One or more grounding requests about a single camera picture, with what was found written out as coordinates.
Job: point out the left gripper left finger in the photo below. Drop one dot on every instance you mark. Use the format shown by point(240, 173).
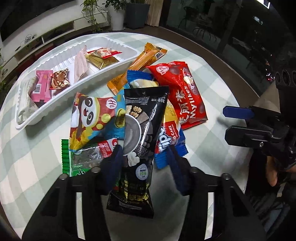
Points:
point(110, 169)

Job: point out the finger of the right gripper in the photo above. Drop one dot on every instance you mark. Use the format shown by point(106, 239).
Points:
point(246, 137)
point(238, 112)

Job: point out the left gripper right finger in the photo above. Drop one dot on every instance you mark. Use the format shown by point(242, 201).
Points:
point(180, 168)

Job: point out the blue Tipo cake packet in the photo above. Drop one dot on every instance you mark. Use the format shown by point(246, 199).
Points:
point(171, 132)

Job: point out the green seed snack packet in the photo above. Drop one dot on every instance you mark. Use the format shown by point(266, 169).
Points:
point(82, 160)

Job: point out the red Mylikes chocolate bag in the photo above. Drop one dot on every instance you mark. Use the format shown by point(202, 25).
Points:
point(183, 92)

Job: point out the black sesame snack packet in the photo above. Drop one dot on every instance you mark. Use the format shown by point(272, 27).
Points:
point(145, 108)

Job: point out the right hand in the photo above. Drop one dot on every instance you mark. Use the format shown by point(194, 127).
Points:
point(271, 171)

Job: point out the panda snack bag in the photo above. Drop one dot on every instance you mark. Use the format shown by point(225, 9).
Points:
point(93, 117)

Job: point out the brown foil candy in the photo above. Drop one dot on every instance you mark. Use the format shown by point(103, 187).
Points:
point(59, 79)

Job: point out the grey white packet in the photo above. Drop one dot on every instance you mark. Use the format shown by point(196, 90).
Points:
point(26, 105)

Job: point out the pink candy wrapper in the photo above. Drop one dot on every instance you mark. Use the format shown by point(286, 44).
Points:
point(42, 92)

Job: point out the gold foil packet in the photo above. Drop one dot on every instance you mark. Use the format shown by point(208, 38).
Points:
point(101, 63)

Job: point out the pale pink sachet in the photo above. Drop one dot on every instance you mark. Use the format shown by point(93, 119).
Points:
point(80, 64)

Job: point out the white plastic tray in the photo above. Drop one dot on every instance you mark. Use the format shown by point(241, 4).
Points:
point(63, 57)

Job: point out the orange snack bar wrapper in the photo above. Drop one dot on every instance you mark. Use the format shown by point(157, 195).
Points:
point(150, 55)

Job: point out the red white candy wrapper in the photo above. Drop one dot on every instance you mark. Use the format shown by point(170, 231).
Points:
point(104, 53)

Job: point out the dark blue plant pot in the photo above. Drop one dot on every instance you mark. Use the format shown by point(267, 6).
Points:
point(136, 15)

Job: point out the white plant pot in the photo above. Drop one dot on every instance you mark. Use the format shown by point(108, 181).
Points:
point(117, 18)

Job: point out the white TV cabinet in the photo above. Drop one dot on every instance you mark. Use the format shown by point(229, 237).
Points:
point(38, 27)

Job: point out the black television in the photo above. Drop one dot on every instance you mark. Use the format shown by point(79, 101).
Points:
point(14, 14)

